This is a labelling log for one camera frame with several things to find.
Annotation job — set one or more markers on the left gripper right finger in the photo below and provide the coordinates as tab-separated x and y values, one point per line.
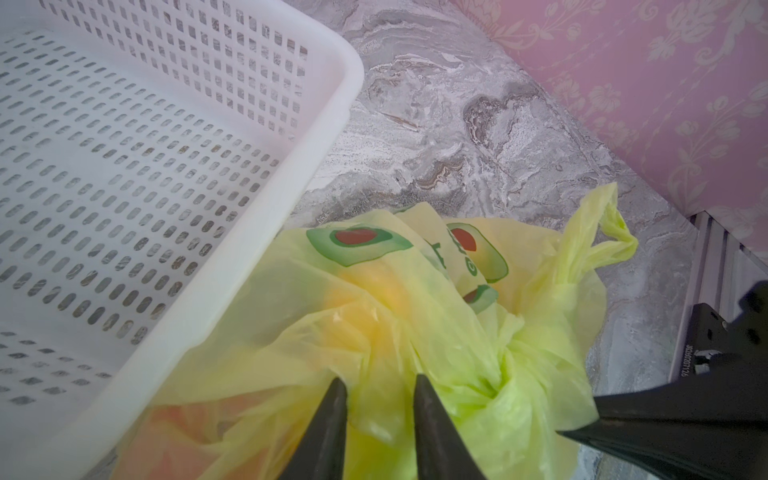
440	451

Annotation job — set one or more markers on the yellow-green plastic bag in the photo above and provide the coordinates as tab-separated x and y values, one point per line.
498	314

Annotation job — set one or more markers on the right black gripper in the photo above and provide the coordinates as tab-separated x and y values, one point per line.
711	422

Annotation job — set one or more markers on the white plastic basket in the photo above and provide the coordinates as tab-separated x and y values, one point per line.
150	152

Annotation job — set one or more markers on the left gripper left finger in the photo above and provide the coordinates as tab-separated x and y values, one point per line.
321	452

